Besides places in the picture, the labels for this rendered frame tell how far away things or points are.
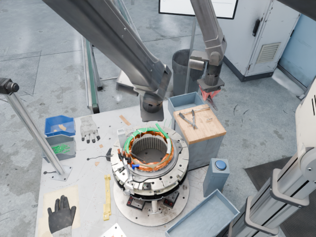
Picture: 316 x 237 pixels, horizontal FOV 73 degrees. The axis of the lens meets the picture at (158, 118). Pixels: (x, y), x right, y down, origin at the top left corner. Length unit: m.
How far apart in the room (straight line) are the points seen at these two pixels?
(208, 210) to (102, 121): 0.90
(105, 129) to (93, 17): 1.17
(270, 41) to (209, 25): 2.31
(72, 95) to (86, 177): 1.90
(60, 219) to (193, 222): 0.62
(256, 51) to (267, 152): 1.25
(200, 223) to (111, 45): 0.70
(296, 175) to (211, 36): 0.50
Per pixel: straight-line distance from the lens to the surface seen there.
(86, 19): 0.29
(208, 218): 0.87
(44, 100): 3.09
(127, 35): 0.34
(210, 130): 1.04
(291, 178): 0.75
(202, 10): 0.77
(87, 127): 1.43
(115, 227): 1.10
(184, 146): 0.92
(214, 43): 0.81
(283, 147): 2.60
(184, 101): 1.23
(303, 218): 2.25
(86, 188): 1.22
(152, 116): 0.63
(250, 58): 3.06
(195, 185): 1.19
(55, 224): 1.18
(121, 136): 0.86
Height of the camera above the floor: 1.84
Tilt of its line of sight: 47 degrees down
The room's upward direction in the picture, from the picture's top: straight up
